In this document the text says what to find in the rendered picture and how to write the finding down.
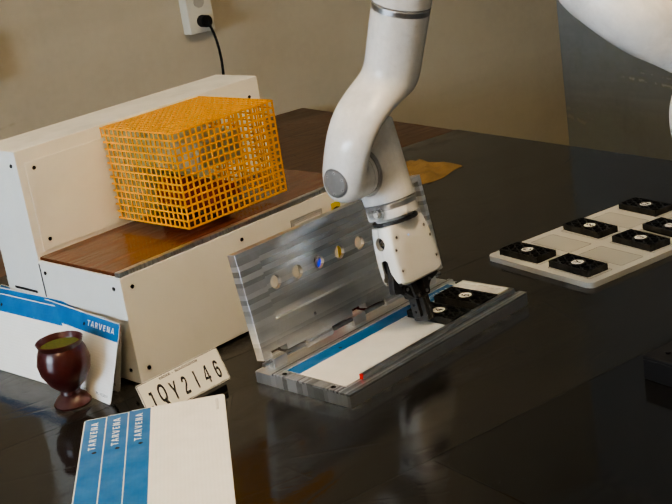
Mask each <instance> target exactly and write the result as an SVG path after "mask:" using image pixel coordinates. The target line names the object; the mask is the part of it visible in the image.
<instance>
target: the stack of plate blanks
mask: <svg viewBox="0 0 672 504"><path fill-rule="evenodd" d="M105 424H106V417H102V418H97V419H92V420H87V421H85V422H84V427H83V433H82V440H81V446H80V453H79V459H78V466H77V472H76V479H75V485H74V492H73V498H72V504H96V502H97V493H98V484H99V476H100V467H101V458H102V450H103V441H104V432H105Z"/></svg>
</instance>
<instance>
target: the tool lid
mask: <svg viewBox="0 0 672 504"><path fill-rule="evenodd" d="M410 179H411V182H412V186H413V189H414V193H415V196H416V199H417V202H418V206H419V207H418V208H417V209H416V210H415V211H417V212H421V214H422V215H423V217H424V219H425V221H426V222H427V225H428V227H429V229H430V231H431V234H432V236H433V239H434V242H435V244H436V247H437V250H438V246H437V242H436V238H435V234H434V230H433V226H432V222H431V218H430V214H429V210H428V206H427V202H426V198H425V194H424V190H423V186H422V182H421V178H420V175H412V176H410ZM373 223H374V222H369V221H368V218H367V215H366V211H365V208H364V205H363V202H362V199H360V200H357V201H354V202H350V203H347V204H345V205H342V206H340V207H338V208H336V209H333V210H331V211H329V212H326V213H324V214H322V215H319V216H317V217H315V218H313V219H310V220H308V221H306V222H303V223H301V224H299V225H296V226H294V227H292V228H290V229H287V230H285V231H283V232H280V233H278V234H276V235H273V236H271V237H269V238H267V239H264V240H262V241H260V242H257V243H255V244H253V245H250V246H248V247H246V248H244V249H241V250H239V251H237V252H234V253H232V254H230V255H228V256H227V257H228V261H229V264H230V268H231V271H232V275H233V278H234V282H235V285H236V289H237V292H238V296H239V299H240V303H241V306H242V310H243V313H244V317H245V320H246V324H247V327H248V330H249V334H250V337H251V341H252V344H253V348H254V351H255V355H256V358H257V361H266V360H268V359H270V358H272V357H273V356H272V353H271V351H273V350H275V349H277V348H278V347H280V348H281V349H289V348H291V347H293V346H295V345H297V344H299V343H301V342H306V344H307V345H306V346H305V348H308V347H310V346H312V345H314V344H315V343H317V342H319V341H321V340H323V339H325V338H327V337H329V336H331V335H332V334H333V333H334V330H333V328H332V326H333V325H335V324H337V323H339V322H341V321H343V320H345V319H347V318H348V317H350V316H352V315H353V313H352V309H354V308H356V307H358V306H359V308H368V307H370V306H371V305H373V304H375V303H377V302H379V301H380V302H381V301H384V302H385V304H384V305H383V306H384V307H385V306H387V305H389V304H391V303H393V302H395V301H397V300H399V299H400V298H402V297H404V296H403V295H401V294H399V295H390V292H389V286H386V285H385V283H384V282H383V279H382V277H381V274H380V270H379V267H378V263H377V259H376V254H375V249H374V244H373V236H372V229H373V225H372V224H373ZM357 236H358V237H359V238H360V239H361V246H360V248H359V249H358V248H357V247H356V246H355V239H356V237H357ZM336 246H339V247H340V248H341V256H340V257H339V258H337V257H336V256H335V248H336ZM438 253H439V250H438ZM316 255H318V256H319V257H320V259H321V265H320V266H319V267H318V268H317V267H316V266H315V265H314V258H315V256H316ZM295 265H297V266H298V267H299V269H300V274H299V276H298V277H297V278H295V277H294V275H293V272H292V270H293V267H294V266H295ZM273 275H275V276H276V277H277V279H278V285H277V287H276V288H273V287H272V286H271V283H270V280H271V277H272V276H273Z"/></svg>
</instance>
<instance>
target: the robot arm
mask: <svg viewBox="0 0 672 504"><path fill-rule="evenodd" d="M559 2H560V3H561V4H562V6H563V7H564V8H565V9H566V10H567V11H568V12H569V13H570V14H572V15H573V16H574V17H575V18H577V19H578V20H579V21H581V22H582V23H583V24H584V25H586V26H587V27H588V28H590V29H591V30H592V31H594V32H595V33H596V34H598V35H599V36H601V37H602V38H603V39H605V40H606V41H608V42H609V43H611V44H612V45H614V46H616V47H617V48H619V49H621V50H622V51H624V52H626V53H628V54H630V55H632V56H634V57H636V58H639V59H641V60H644V61H646V62H648V63H651V64H653V65H655V66H657V67H660V68H662V69H664V70H666V71H668V72H670V73H672V0H559ZM431 6H432V0H371V8H370V16H369V25H368V33H367V42H366V51H365V59H364V64H363V67H362V69H361V72H360V73H359V75H358V76H357V78H356V79H355V80H354V81H353V83H352V84H351V85H350V86H349V88H348V89H347V91H346V92H345V93H344V95H343V96H342V98H341V100H340V101H339V103H338V105H337V107H336V109H335V111H334V113H333V115H332V118H331V121H330V124H329V127H328V131H327V136H326V142H325V149H324V157H323V168H322V176H323V184H324V188H325V190H326V192H327V194H328V195H329V196H330V197H331V198H332V199H333V200H335V201H337V202H340V203H350V202H354V201H357V200H360V199H362V202H363V205H364V208H365V211H366V215H367V218H368V221H369V222H374V223H373V224H372V225H373V229H372V236H373V244H374V249H375V254H376V259H377V263H378V267H379V270H380V274H381V277H382V279H383V282H384V283H385V285H386V286H389V292H390V295H399V294H401V295H403V296H404V298H405V299H406V300H409V303H410V306H411V310H412V313H413V316H414V320H415V321H428V320H430V318H434V316H435V315H434V312H433V309H432V305H431V302H430V298H429V295H428V293H430V286H429V285H430V281H431V279H432V278H433V277H434V276H435V275H436V274H437V269H438V268H439V267H440V265H441V260H440V257H439V253H438V250H437V247H436V244H435V242H434V239H433V236H432V234H431V231H430V229H429V227H428V225H427V222H426V221H425V219H424V217H423V215H422V214H421V212H417V211H415V210H416V209H417V208H418V207H419V206H418V202H417V199H416V196H415V193H414V189H413V186H412V182H411V179H410V176H409V172H408V169H407V165H406V162H405V159H404V155H403V152H402V148H401V145H400V142H399V138H398V135H397V131H396V128H395V124H394V121H393V118H392V117H391V116H389V115H390V113H391V112H392V111H393V110H394V109H395V108H396V106H397V105H398V104H399V103H400V102H401V101H402V100H403V99H404V98H406V97H407V96H408V95H409V94H410V93H411V92H412V91H413V90H414V88H415V87H416V85H417V82H418V80H419V76H420V72H421V67H422V60H423V54H424V48H425V42H426V36H427V30H428V24H429V18H430V12H431ZM409 286H410V287H409Z"/></svg>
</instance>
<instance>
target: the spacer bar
mask: <svg viewBox="0 0 672 504"><path fill-rule="evenodd" d="M453 286H454V287H459V288H465V289H471V290H477V291H482V292H488V293H494V294H497V295H499V294H501V293H502V292H504V291H506V290H508V288H506V287H500V286H494V285H488V284H482V283H476V282H470V281H465V280H462V281H461V282H459V283H457V284H455V285H453Z"/></svg>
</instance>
